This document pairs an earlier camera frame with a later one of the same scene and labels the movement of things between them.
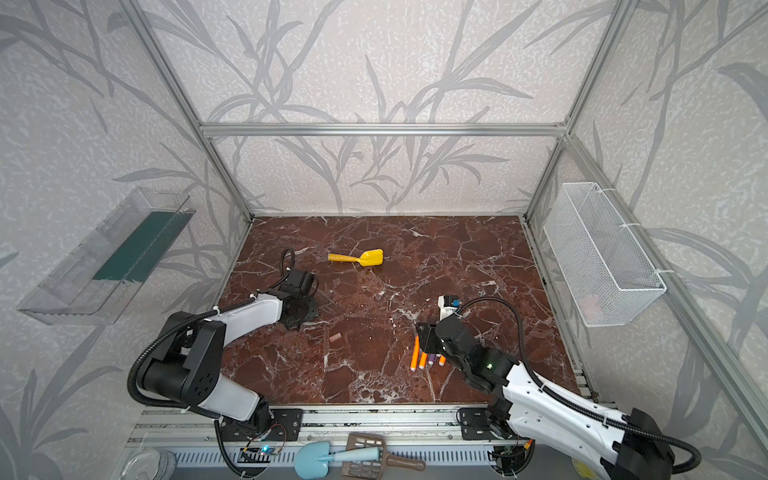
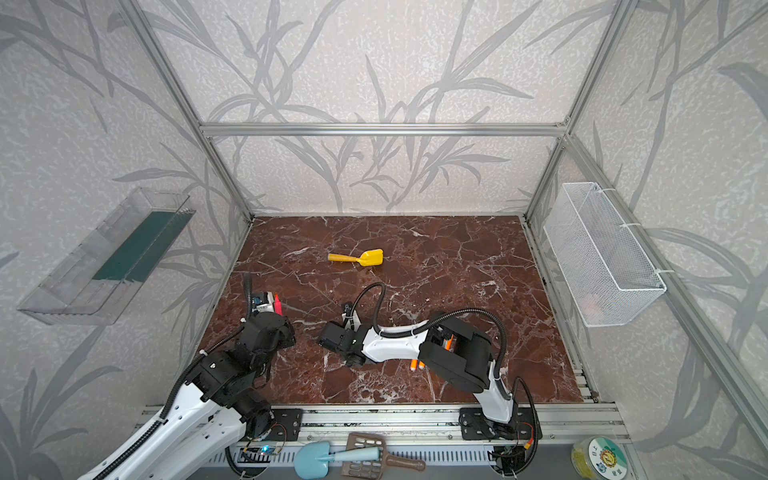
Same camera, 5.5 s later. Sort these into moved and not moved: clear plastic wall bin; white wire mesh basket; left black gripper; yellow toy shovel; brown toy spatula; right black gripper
Moved: left black gripper; right black gripper
Not moved: yellow toy shovel; brown toy spatula; clear plastic wall bin; white wire mesh basket
